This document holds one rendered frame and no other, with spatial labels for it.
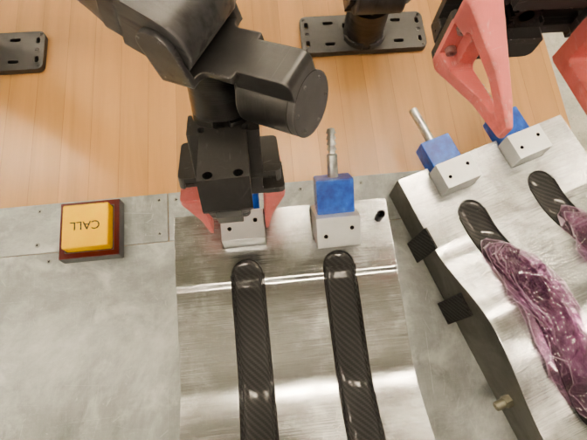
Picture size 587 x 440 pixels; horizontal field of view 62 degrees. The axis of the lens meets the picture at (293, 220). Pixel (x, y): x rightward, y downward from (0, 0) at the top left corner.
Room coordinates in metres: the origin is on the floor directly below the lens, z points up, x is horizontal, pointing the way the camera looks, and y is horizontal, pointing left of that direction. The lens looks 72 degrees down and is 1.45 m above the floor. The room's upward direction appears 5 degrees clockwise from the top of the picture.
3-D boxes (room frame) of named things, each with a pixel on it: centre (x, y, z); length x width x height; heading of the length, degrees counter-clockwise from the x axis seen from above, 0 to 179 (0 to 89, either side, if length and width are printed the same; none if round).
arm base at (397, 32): (0.54, -0.09, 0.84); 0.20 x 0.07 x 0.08; 99
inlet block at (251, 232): (0.21, 0.07, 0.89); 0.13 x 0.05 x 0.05; 11
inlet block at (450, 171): (0.32, -0.18, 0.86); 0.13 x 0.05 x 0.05; 28
